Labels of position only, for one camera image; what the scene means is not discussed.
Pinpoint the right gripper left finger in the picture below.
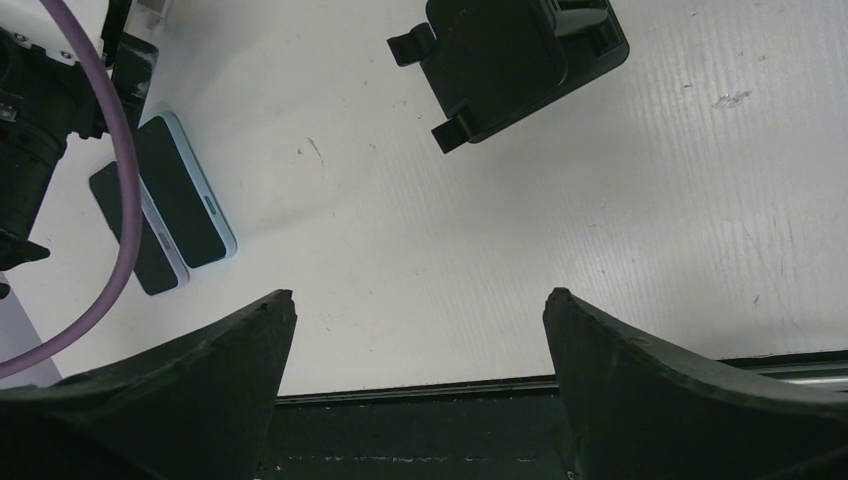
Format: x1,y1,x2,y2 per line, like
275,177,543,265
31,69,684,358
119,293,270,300
1,290,297,479

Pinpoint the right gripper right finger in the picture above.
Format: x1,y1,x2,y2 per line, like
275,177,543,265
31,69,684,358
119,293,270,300
543,288,847,479

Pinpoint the phone with lavender case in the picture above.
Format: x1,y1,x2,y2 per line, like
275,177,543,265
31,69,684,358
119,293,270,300
88,160,191,297

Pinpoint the phone with blue case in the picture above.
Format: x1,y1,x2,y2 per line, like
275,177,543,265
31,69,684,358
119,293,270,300
134,111,237,269

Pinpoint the black wedge phone stand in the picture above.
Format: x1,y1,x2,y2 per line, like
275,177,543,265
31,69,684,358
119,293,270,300
387,0,630,153

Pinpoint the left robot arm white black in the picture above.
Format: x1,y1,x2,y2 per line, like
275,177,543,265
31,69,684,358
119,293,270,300
1,1,158,271

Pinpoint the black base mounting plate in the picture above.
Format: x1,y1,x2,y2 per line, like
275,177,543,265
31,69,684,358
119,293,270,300
258,351,847,479

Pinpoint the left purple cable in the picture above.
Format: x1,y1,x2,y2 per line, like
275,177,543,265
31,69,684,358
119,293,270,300
0,0,144,382

